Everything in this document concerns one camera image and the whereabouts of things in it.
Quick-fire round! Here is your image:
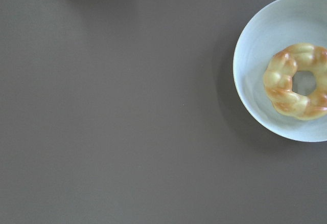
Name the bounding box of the white round plate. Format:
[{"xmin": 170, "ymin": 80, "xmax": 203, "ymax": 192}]
[{"xmin": 233, "ymin": 0, "xmax": 326, "ymax": 142}]

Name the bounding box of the twisted glazed donut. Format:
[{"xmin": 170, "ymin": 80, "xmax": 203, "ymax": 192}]
[{"xmin": 263, "ymin": 43, "xmax": 326, "ymax": 121}]

